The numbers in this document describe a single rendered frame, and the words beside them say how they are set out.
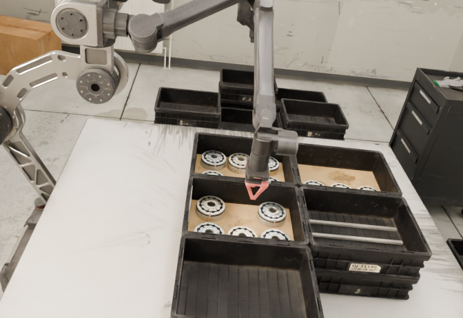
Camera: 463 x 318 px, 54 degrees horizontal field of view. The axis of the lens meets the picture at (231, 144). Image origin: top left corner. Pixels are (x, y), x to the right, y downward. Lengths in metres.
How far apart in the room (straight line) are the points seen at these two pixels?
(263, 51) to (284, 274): 0.69
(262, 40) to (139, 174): 0.90
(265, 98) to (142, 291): 0.74
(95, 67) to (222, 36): 3.01
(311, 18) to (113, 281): 3.61
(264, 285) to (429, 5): 3.96
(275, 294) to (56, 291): 0.68
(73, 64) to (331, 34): 3.33
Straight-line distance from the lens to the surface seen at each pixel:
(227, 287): 1.42
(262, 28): 1.40
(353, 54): 4.91
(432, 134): 2.94
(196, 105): 3.01
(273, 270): 1.49
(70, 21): 1.41
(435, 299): 1.81
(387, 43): 4.98
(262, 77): 1.33
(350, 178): 1.97
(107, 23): 1.39
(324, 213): 1.75
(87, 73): 1.73
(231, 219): 1.62
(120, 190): 1.92
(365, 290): 1.66
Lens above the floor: 1.92
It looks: 33 degrees down
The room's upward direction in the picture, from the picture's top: 8 degrees clockwise
